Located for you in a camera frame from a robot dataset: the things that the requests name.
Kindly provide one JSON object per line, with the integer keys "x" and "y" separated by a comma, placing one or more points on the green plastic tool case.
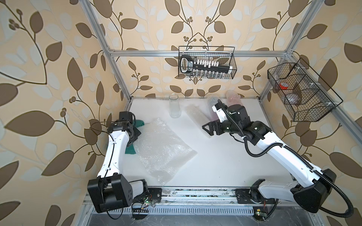
{"x": 130, "y": 149}

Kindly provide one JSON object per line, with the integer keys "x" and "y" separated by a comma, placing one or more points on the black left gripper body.
{"x": 135, "y": 133}

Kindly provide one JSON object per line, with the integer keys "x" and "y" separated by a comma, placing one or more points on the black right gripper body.
{"x": 230, "y": 127}

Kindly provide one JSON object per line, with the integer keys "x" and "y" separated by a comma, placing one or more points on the clear bubble wrap sheet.
{"x": 161, "y": 151}

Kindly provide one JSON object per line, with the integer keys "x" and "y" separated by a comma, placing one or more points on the black back wire basket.
{"x": 224, "y": 55}

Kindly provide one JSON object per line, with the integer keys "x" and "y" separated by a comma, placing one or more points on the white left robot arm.
{"x": 110, "y": 190}

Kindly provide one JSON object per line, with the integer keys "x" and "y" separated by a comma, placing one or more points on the black socket set tool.
{"x": 187, "y": 64}

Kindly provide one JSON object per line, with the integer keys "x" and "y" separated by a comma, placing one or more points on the clear ribbed glass vase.
{"x": 175, "y": 111}

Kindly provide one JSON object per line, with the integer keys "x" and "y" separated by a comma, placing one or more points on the bubble wrapped pink vase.
{"x": 233, "y": 98}

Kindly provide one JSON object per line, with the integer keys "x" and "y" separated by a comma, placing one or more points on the aluminium front rail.
{"x": 205, "y": 196}

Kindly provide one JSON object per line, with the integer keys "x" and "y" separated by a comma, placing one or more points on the black side wire basket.
{"x": 310, "y": 96}

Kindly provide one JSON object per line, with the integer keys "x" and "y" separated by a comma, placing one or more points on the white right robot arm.
{"x": 310, "y": 186}

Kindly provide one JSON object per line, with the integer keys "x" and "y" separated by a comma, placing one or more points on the bubble wrapped clear vase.
{"x": 198, "y": 118}

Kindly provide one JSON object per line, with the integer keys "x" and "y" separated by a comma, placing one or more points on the bubble wrapped purple vase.
{"x": 212, "y": 101}

